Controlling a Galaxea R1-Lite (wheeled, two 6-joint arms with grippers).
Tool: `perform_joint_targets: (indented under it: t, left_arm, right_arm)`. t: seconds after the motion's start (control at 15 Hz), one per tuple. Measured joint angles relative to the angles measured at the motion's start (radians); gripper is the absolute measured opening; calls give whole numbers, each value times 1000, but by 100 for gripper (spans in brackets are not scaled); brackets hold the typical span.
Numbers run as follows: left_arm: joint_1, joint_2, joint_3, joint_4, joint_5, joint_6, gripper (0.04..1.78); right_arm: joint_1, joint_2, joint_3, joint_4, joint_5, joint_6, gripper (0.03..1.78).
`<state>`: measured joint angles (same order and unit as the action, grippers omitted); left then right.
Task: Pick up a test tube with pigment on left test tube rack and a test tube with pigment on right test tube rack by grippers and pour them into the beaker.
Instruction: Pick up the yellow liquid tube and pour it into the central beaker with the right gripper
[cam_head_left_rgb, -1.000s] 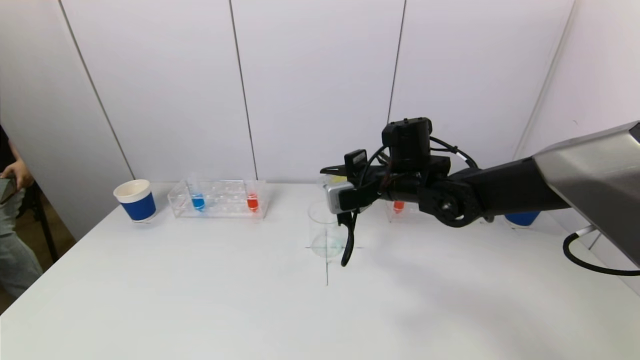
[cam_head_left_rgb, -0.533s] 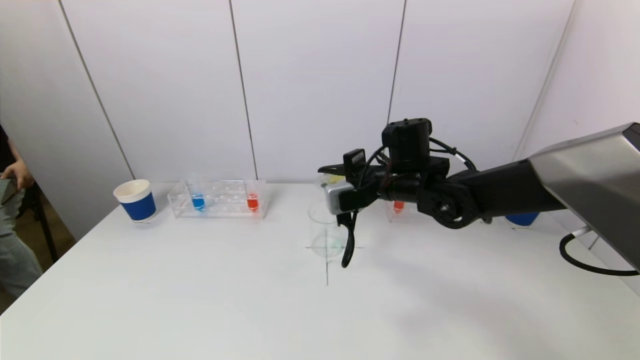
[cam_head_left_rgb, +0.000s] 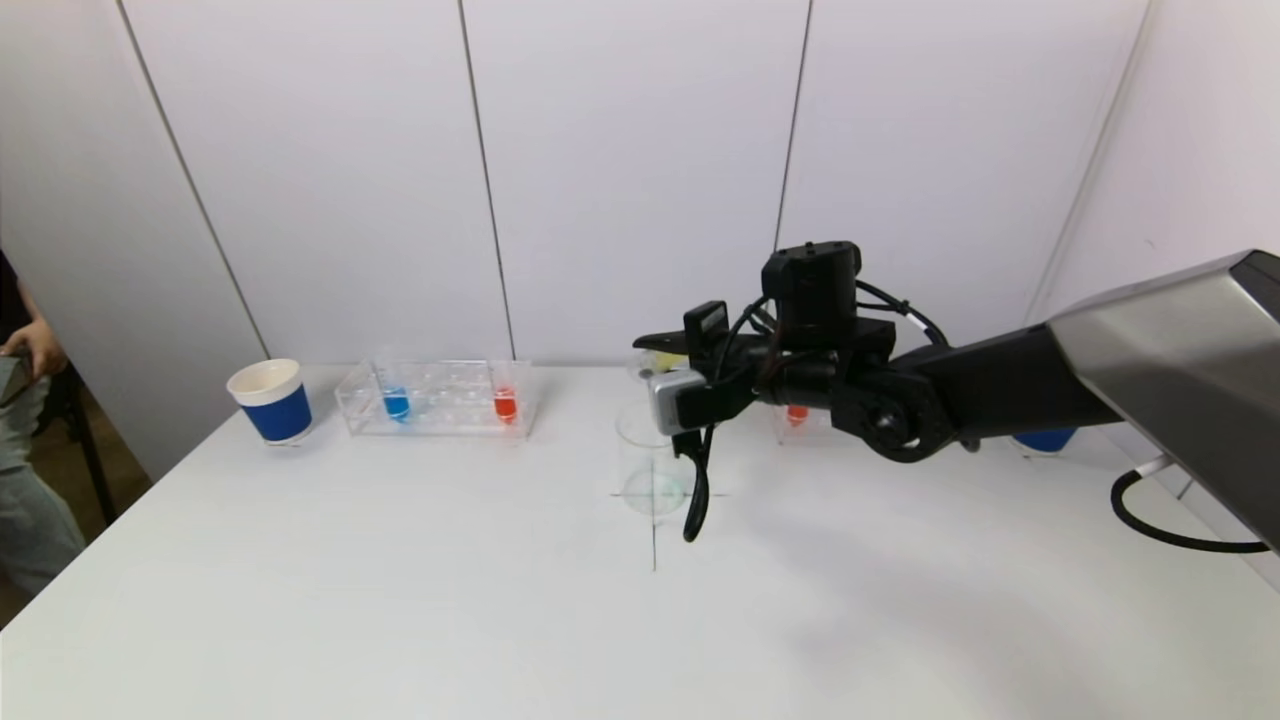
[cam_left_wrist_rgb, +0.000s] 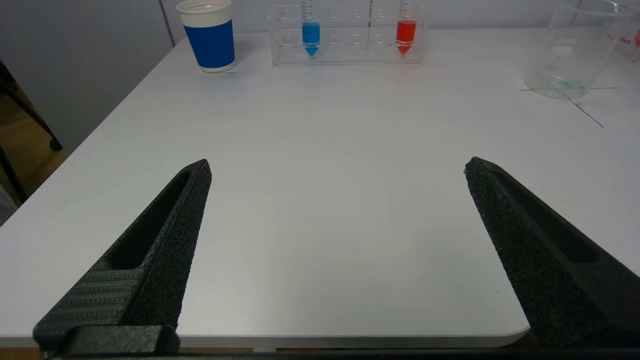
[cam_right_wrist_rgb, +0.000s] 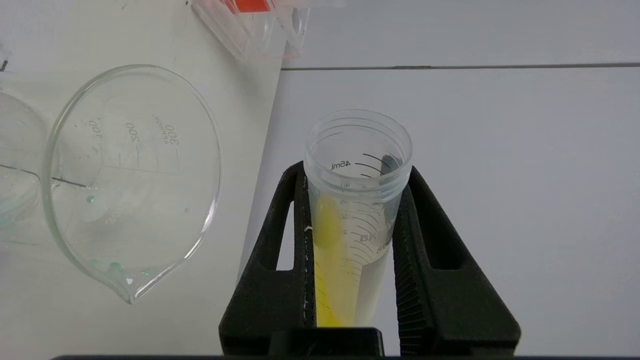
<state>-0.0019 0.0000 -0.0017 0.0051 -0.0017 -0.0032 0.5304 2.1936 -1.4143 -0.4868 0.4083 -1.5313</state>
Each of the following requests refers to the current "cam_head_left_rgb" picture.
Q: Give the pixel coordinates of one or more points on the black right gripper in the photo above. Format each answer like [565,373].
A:
[706,325]

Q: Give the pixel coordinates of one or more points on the test tube with yellow pigment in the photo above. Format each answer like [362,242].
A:
[668,361]

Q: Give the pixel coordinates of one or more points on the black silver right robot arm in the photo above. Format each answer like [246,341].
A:
[1000,390]

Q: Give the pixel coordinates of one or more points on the bystander bare forearm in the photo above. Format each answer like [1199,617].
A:
[28,300]

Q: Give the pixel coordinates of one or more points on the clear glass beaker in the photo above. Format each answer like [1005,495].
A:
[635,460]

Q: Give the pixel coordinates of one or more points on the test tube with red pigment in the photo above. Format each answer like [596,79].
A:
[505,406]
[797,413]

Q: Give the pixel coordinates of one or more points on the clear acrylic test tube rack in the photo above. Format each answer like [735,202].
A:
[450,400]
[815,428]

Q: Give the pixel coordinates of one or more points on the test tube with blue pigment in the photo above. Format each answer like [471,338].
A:
[396,405]

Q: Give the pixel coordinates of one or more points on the bystander hand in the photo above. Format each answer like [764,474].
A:
[45,342]

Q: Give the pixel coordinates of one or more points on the blue white paper cup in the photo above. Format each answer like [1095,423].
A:
[276,415]
[1045,440]

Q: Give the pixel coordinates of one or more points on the bystander grey trousers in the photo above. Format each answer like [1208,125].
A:
[30,500]

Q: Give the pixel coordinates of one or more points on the bystander black shirt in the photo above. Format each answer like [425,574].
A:
[8,300]

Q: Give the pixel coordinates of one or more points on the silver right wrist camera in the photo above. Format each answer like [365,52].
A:
[672,400]

